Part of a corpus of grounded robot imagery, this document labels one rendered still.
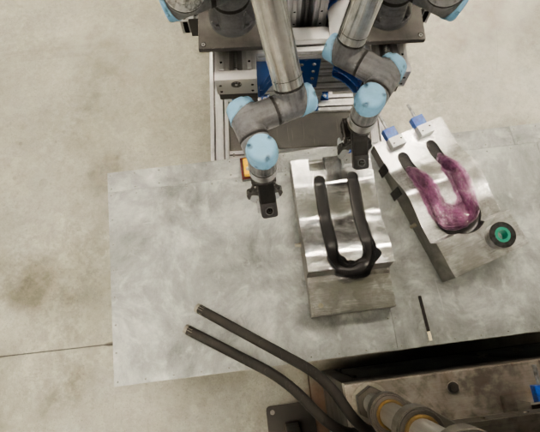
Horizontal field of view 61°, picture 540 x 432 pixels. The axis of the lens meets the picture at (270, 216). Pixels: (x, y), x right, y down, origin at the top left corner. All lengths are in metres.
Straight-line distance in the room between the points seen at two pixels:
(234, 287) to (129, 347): 0.37
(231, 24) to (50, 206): 1.52
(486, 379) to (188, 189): 1.13
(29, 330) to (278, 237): 1.46
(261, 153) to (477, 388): 1.00
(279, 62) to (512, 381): 1.18
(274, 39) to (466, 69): 1.98
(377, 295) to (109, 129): 1.78
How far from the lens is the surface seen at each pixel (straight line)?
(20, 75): 3.06
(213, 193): 1.58
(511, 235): 1.55
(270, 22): 1.08
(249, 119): 1.13
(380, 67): 1.28
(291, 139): 2.29
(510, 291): 1.68
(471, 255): 1.53
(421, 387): 1.58
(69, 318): 2.49
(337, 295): 1.45
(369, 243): 1.43
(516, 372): 1.68
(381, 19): 1.58
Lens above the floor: 2.29
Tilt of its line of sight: 75 degrees down
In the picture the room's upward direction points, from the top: 1 degrees counter-clockwise
